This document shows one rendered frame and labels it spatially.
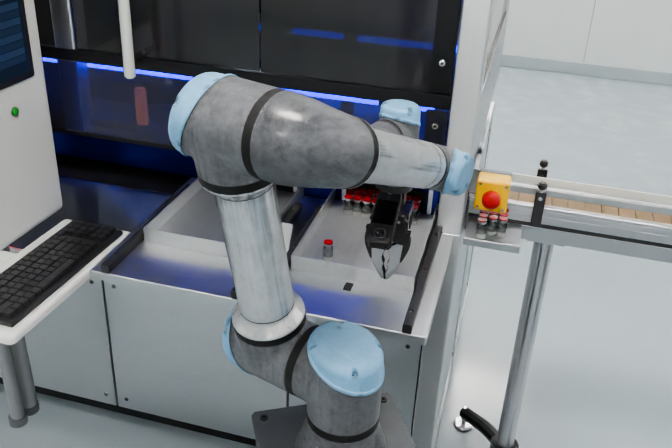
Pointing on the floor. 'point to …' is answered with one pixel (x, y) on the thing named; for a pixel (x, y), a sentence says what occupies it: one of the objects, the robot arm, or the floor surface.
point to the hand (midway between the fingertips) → (384, 274)
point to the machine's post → (475, 4)
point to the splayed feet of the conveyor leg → (476, 425)
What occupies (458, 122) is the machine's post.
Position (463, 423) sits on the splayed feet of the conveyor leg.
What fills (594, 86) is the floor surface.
